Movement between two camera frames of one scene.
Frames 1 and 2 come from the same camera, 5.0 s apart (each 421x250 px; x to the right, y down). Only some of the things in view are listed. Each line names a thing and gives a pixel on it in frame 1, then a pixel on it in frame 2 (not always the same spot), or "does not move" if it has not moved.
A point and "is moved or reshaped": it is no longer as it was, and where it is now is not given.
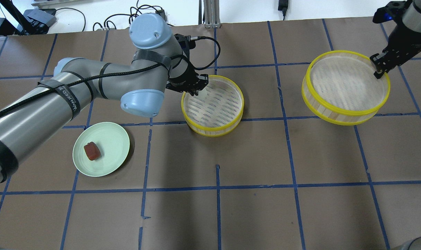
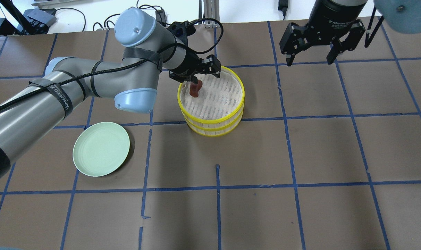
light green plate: [114, 143] does not move
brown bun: [92, 151] is moved or reshaped
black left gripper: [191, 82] → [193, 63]
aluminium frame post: [211, 14] does not move
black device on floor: [38, 21] does not move
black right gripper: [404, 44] → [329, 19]
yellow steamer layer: [340, 88] → [220, 103]
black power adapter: [283, 6] does not move
